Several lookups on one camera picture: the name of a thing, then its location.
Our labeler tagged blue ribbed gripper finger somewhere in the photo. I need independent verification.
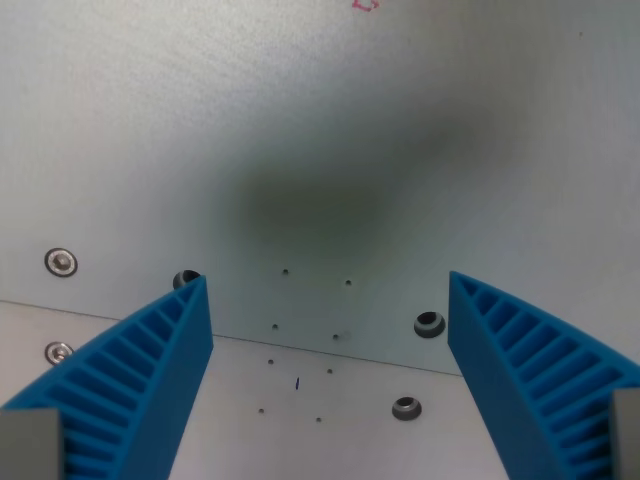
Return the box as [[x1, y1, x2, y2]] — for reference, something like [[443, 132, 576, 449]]
[[0, 274, 215, 480], [447, 270, 640, 480]]

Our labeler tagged silver hex socket screw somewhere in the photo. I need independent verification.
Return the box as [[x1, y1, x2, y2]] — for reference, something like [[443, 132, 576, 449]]
[[44, 341, 75, 366], [43, 247, 80, 278]]

